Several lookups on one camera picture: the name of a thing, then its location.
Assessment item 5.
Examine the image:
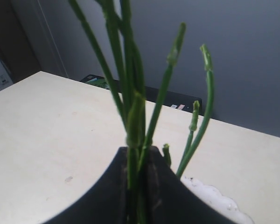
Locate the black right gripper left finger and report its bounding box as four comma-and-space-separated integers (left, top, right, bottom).
38, 147, 131, 224

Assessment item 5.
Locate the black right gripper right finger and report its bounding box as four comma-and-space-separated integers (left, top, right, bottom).
143, 146, 231, 224

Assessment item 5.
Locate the red artificial flower green stem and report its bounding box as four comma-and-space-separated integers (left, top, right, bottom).
70, 0, 214, 224

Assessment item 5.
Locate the white scalloped flower pot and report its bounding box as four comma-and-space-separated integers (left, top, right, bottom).
180, 176, 254, 224

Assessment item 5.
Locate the black box behind table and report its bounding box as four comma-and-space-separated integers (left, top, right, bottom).
80, 74, 203, 115

